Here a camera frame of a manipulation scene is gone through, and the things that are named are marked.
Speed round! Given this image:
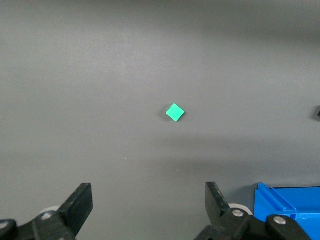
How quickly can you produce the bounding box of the green cube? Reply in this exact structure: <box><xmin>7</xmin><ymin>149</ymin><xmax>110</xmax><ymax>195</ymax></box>
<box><xmin>165</xmin><ymin>102</ymin><xmax>186</xmax><ymax>124</ymax></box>

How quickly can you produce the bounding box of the blue plastic bin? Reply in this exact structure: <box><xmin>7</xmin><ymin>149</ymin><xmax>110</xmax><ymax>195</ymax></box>
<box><xmin>253</xmin><ymin>182</ymin><xmax>320</xmax><ymax>240</ymax></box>

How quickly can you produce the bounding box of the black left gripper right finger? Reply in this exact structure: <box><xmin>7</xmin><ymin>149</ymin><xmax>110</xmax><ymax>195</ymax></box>
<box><xmin>194</xmin><ymin>181</ymin><xmax>311</xmax><ymax>240</ymax></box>

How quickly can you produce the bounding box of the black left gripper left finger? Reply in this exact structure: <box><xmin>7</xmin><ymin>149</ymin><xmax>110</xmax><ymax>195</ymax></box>
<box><xmin>0</xmin><ymin>183</ymin><xmax>94</xmax><ymax>240</ymax></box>

